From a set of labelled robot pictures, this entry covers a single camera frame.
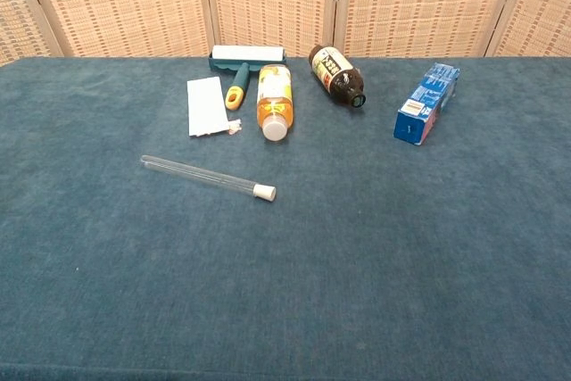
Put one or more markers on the small white cap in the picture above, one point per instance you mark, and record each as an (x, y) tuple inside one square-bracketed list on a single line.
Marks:
[(264, 192)]

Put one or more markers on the clear glass test tube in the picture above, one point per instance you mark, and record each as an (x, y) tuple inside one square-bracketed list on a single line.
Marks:
[(201, 173)]

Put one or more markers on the yellow tea plastic bottle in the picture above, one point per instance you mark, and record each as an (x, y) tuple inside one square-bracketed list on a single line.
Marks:
[(275, 95)]

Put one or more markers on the blue table cloth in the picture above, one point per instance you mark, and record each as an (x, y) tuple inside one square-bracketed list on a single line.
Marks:
[(285, 265)]

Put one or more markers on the white and blue paper card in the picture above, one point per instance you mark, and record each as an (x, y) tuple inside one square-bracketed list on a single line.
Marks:
[(206, 106)]

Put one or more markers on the dark brown labelled bottle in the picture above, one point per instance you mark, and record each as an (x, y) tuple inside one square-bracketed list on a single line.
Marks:
[(332, 68)]

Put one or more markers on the teal lint roller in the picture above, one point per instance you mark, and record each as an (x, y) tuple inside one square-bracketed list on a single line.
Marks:
[(247, 55)]

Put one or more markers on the blue toothpaste box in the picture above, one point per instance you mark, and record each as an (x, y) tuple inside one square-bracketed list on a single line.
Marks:
[(426, 104)]

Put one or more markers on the woven bamboo folding screen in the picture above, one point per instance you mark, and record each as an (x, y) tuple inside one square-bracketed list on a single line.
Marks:
[(134, 2)]

